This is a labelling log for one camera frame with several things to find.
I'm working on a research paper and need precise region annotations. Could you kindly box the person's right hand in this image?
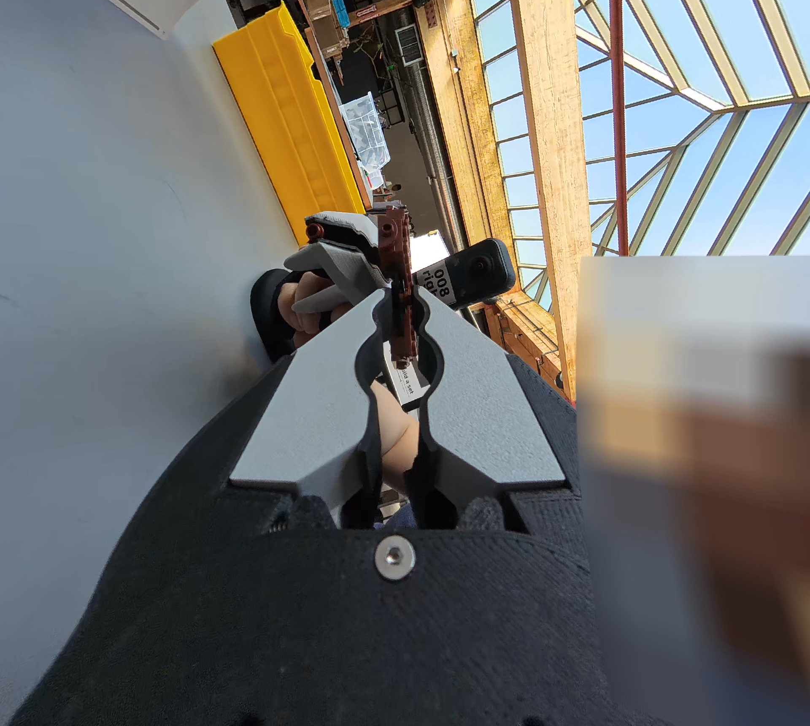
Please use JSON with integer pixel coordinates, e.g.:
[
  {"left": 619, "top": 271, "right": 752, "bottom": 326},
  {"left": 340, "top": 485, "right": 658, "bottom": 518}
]
[{"left": 278, "top": 271, "right": 355, "bottom": 353}]

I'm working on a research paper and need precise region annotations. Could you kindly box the thick wooden roof beam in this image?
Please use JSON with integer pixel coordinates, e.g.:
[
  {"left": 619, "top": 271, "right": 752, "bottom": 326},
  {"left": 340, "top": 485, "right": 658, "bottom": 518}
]
[{"left": 499, "top": 0, "right": 594, "bottom": 405}]

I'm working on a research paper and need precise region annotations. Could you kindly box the cardboard box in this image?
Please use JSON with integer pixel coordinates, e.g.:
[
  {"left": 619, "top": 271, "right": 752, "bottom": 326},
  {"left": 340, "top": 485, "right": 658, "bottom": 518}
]
[{"left": 302, "top": 0, "right": 348, "bottom": 52}]

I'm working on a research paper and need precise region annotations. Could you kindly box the white ventilation grille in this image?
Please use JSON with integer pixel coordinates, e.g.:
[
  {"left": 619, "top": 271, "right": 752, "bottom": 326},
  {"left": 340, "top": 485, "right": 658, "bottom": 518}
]
[{"left": 395, "top": 24, "right": 423, "bottom": 68}]

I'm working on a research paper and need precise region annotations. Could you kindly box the glass skylight window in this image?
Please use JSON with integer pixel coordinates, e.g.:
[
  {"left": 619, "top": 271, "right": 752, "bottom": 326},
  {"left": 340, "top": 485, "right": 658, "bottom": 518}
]
[{"left": 467, "top": 0, "right": 810, "bottom": 296}]

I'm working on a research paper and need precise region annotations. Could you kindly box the yellow plastic bin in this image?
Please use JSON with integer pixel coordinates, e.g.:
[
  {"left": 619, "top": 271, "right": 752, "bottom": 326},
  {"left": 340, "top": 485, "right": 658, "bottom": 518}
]
[{"left": 212, "top": 0, "right": 369, "bottom": 247}]

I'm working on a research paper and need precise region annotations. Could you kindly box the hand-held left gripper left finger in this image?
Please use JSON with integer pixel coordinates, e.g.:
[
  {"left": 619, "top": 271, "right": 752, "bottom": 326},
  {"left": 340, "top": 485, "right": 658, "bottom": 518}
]
[{"left": 229, "top": 288, "right": 394, "bottom": 529}]

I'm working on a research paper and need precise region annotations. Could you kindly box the silver ventilation duct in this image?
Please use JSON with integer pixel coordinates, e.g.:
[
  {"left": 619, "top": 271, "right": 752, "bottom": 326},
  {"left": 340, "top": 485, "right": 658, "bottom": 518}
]
[{"left": 402, "top": 60, "right": 468, "bottom": 249}]

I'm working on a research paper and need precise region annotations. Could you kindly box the person's right forearm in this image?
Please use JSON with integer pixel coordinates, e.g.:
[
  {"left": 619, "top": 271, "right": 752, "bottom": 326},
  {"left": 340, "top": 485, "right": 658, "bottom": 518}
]
[{"left": 369, "top": 379, "right": 423, "bottom": 494}]

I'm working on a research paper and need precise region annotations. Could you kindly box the red metal pole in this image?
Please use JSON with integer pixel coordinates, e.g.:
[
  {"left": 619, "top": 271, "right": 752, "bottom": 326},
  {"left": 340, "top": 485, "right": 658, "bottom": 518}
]
[{"left": 606, "top": 0, "right": 631, "bottom": 258}]

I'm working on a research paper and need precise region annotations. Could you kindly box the brown and black brick assembly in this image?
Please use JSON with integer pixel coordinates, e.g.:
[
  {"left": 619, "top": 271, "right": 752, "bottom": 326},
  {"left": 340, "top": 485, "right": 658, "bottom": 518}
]
[{"left": 378, "top": 203, "right": 420, "bottom": 361}]

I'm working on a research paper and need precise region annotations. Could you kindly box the clear plastic storage box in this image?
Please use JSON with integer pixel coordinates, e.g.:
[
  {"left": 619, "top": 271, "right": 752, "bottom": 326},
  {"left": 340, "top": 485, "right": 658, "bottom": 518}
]
[{"left": 337, "top": 92, "right": 388, "bottom": 171}]

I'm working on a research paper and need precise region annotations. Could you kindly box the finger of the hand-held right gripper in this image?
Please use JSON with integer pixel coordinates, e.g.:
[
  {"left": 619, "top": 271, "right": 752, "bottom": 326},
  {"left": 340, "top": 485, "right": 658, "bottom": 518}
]
[
  {"left": 305, "top": 210, "right": 381, "bottom": 252},
  {"left": 283, "top": 241, "right": 391, "bottom": 296}
]

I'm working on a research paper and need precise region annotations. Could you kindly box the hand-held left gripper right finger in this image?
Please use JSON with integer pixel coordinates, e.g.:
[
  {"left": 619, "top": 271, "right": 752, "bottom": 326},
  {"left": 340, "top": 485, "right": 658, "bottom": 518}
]
[{"left": 405, "top": 288, "right": 568, "bottom": 531}]

